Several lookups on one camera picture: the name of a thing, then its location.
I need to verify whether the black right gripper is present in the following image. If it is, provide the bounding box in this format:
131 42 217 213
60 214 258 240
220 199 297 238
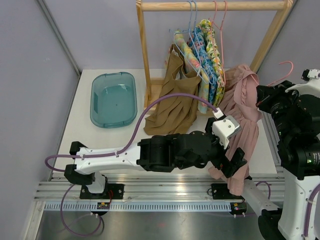
256 80 304 139

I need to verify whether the pink pleated skirt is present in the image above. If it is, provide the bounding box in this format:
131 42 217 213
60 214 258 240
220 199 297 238
207 63 263 196

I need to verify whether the brown pleated skirt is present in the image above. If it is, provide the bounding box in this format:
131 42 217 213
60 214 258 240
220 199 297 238
144 45 201 136

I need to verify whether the blue wire hanger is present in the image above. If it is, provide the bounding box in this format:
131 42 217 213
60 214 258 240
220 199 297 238
173 0 202 76
188 1 217 86

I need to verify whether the pastel floral skirt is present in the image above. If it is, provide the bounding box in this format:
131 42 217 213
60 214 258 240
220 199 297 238
164 29 210 102

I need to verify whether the blue floral skirt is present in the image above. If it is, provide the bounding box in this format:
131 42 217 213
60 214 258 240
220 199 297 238
188 26 218 107

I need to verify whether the yellow lemon print skirt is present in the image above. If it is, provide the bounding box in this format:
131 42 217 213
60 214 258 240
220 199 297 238
197 19 226 106

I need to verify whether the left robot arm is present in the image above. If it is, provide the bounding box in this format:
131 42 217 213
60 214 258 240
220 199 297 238
64 116 247 200

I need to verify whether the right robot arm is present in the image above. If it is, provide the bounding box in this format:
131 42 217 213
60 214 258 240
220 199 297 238
226 80 320 240

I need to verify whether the wooden clothes rack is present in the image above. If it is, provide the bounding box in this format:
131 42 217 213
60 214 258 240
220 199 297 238
135 0 294 108

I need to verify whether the teal plastic basin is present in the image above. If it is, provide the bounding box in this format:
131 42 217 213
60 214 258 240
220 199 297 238
90 71 138 129

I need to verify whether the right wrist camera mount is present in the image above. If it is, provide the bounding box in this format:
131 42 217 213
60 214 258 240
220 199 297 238
285 69 320 98

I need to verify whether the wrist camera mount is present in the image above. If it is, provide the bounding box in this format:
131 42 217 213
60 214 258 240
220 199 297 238
285 69 320 98
211 107 241 150

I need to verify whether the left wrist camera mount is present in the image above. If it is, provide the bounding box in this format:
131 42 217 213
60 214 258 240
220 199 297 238
211 107 241 150

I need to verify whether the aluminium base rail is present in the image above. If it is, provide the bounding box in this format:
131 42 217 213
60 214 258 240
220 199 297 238
34 173 286 213

